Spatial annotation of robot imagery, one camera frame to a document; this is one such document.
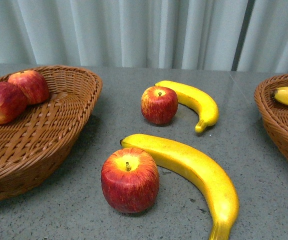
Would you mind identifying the red apple front in basket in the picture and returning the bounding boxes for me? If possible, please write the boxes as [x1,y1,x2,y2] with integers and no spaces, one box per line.
[0,81,28,125]

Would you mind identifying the right brown wicker basket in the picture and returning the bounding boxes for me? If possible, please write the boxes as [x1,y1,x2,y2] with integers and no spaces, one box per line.
[254,74,288,160]

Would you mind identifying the red apple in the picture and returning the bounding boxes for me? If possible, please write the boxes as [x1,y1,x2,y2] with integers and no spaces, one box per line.
[8,70,50,105]
[101,147,160,214]
[0,81,28,125]
[141,86,178,125]

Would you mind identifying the pale pleated curtain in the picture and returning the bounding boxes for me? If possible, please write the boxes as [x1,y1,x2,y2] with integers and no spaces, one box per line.
[0,0,288,73]

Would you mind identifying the left brown wicker basket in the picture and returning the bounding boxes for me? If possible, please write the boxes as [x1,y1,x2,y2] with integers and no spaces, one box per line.
[0,65,103,200]

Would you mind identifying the large yellow banana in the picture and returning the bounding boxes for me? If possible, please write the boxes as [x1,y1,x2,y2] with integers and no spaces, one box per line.
[120,133,239,240]

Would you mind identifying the small yellow banana on table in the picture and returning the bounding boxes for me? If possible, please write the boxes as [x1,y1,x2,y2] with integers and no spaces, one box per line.
[155,80,219,133]

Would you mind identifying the brown wicker basket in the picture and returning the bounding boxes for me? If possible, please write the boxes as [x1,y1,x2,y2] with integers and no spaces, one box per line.
[254,74,288,160]
[0,65,103,200]

